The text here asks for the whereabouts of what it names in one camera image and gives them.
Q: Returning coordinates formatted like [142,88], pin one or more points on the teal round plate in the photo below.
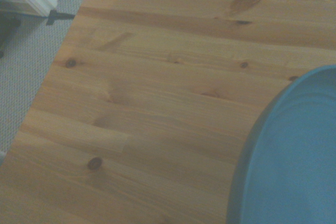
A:
[288,155]

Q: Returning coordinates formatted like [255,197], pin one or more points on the small black floor bracket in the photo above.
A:
[56,16]

